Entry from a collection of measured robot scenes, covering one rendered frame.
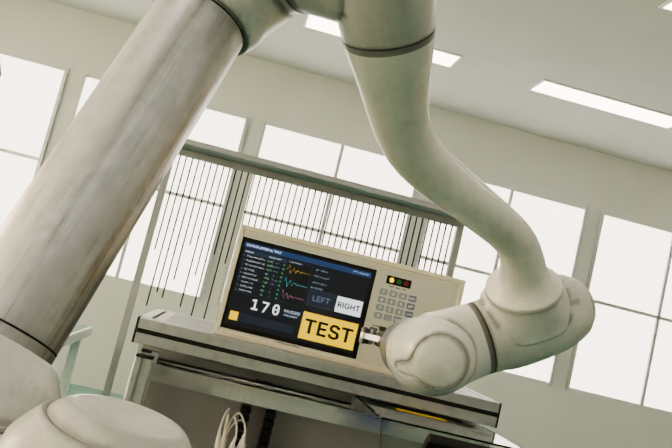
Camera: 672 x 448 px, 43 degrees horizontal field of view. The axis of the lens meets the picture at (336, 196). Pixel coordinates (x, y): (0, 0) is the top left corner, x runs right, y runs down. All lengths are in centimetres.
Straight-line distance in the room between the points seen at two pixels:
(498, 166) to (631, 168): 136
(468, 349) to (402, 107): 35
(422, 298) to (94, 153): 94
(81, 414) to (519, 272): 67
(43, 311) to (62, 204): 9
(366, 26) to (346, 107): 722
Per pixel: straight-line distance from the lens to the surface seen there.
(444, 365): 109
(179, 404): 170
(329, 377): 155
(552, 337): 117
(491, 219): 104
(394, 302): 159
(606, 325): 865
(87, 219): 76
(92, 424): 58
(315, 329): 157
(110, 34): 822
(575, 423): 861
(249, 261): 156
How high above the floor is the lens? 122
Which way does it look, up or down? 7 degrees up
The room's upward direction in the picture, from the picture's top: 14 degrees clockwise
